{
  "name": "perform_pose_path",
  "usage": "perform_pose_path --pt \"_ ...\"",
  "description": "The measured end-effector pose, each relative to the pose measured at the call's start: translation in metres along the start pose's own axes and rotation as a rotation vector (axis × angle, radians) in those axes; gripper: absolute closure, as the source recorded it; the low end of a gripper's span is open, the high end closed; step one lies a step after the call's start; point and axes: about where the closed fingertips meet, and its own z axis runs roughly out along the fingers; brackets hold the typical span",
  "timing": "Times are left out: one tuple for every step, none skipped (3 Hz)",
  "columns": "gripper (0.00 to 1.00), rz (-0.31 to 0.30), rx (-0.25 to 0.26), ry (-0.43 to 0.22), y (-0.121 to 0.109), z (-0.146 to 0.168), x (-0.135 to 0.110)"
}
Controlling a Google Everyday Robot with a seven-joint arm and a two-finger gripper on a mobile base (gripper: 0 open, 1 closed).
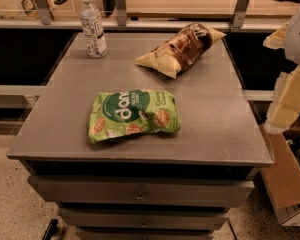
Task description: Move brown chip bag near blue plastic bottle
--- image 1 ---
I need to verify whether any clear plastic water bottle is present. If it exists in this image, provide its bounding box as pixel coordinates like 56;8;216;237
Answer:
79;0;107;58

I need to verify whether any cardboard box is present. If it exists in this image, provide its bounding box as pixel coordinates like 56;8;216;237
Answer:
260;126;300;227

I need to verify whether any green snack bag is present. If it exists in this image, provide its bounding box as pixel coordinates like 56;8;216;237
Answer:
88;90;181;143

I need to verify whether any grey drawer cabinet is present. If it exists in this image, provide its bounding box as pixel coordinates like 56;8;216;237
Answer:
8;33;272;240

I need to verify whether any brown chip bag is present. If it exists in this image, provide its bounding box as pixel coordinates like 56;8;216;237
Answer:
135;23;225;79

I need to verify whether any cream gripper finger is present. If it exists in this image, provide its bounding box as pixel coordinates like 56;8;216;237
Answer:
263;23;288;50
264;65;300;134

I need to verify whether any middle cabinet drawer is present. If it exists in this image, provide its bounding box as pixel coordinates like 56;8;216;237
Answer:
58;208;227;231

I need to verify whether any cabinet drawer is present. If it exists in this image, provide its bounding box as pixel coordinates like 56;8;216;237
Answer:
58;208;227;231
28;175;254;207

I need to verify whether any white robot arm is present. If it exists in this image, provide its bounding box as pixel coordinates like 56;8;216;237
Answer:
263;8;300;134

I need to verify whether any top cabinet drawer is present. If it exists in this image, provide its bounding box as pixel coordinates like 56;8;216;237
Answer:
28;175;254;207

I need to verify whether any metal railing frame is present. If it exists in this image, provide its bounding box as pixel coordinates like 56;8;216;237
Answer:
0;0;296;30

